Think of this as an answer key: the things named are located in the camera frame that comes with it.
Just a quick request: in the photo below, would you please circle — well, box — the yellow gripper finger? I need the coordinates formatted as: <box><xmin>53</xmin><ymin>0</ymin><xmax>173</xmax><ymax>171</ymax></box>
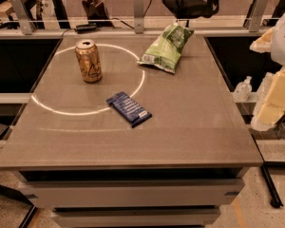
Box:
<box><xmin>250</xmin><ymin>28</ymin><xmax>274</xmax><ymax>53</ymax></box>
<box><xmin>251</xmin><ymin>67</ymin><xmax>285</xmax><ymax>131</ymax></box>

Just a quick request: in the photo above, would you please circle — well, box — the green jalapeno chip bag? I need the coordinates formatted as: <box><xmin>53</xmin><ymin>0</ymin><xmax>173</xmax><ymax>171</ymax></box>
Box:
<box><xmin>138</xmin><ymin>24</ymin><xmax>193</xmax><ymax>74</ymax></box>

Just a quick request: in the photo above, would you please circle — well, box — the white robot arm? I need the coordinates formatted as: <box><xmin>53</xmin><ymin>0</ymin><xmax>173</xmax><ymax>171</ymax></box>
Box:
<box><xmin>250</xmin><ymin>13</ymin><xmax>285</xmax><ymax>131</ymax></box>

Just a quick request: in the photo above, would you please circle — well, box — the black bag in background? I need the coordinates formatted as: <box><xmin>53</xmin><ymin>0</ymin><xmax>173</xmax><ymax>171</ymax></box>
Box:
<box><xmin>161</xmin><ymin>0</ymin><xmax>219</xmax><ymax>19</ymax></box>

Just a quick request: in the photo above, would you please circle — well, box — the blue rxbar blueberry bar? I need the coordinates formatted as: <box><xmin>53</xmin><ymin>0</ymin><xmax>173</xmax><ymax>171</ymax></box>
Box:
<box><xmin>106</xmin><ymin>91</ymin><xmax>152</xmax><ymax>128</ymax></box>

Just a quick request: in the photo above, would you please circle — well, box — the clear sanitizer bottle right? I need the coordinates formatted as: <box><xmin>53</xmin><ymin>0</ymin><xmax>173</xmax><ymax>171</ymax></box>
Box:
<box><xmin>256</xmin><ymin>72</ymin><xmax>274</xmax><ymax>100</ymax></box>

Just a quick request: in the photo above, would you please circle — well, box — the clear sanitizer bottle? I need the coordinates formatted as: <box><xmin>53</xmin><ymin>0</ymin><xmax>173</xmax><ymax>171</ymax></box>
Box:
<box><xmin>256</xmin><ymin>72</ymin><xmax>274</xmax><ymax>100</ymax></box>
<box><xmin>234</xmin><ymin>76</ymin><xmax>252</xmax><ymax>102</ymax></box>

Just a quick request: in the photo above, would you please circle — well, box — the clear sanitizer bottle left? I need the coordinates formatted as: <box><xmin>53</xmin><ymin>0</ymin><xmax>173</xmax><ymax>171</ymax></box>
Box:
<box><xmin>234</xmin><ymin>76</ymin><xmax>252</xmax><ymax>102</ymax></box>

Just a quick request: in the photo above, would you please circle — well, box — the gold soda can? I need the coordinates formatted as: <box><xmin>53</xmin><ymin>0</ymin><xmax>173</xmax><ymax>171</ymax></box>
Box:
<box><xmin>75</xmin><ymin>39</ymin><xmax>103</xmax><ymax>83</ymax></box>

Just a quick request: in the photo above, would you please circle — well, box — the grey table drawer cabinet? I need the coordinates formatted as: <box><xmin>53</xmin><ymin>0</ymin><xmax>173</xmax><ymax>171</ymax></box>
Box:
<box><xmin>19</xmin><ymin>177</ymin><xmax>244</xmax><ymax>228</ymax></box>

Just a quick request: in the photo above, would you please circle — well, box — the right metal rail bracket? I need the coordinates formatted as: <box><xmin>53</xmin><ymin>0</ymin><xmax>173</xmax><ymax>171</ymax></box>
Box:
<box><xmin>247</xmin><ymin>0</ymin><xmax>269</xmax><ymax>32</ymax></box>

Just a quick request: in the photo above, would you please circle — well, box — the metal rail bracket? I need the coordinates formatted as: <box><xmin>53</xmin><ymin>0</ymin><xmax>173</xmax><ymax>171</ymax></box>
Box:
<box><xmin>9</xmin><ymin>0</ymin><xmax>35</xmax><ymax>35</ymax></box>
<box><xmin>133</xmin><ymin>0</ymin><xmax>144</xmax><ymax>34</ymax></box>
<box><xmin>247</xmin><ymin>0</ymin><xmax>269</xmax><ymax>32</ymax></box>

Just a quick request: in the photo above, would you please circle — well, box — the middle metal rail bracket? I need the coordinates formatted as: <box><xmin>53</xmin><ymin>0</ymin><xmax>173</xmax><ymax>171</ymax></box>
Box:
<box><xmin>133</xmin><ymin>0</ymin><xmax>144</xmax><ymax>34</ymax></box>

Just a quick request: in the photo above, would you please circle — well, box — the black device on rail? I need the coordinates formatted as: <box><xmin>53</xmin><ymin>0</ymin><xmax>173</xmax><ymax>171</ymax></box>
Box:
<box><xmin>75</xmin><ymin>23</ymin><xmax>97</xmax><ymax>33</ymax></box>

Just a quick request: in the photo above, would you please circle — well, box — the left metal rail bracket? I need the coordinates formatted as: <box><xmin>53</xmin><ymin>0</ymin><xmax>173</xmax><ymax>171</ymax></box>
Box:
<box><xmin>9</xmin><ymin>0</ymin><xmax>35</xmax><ymax>35</ymax></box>

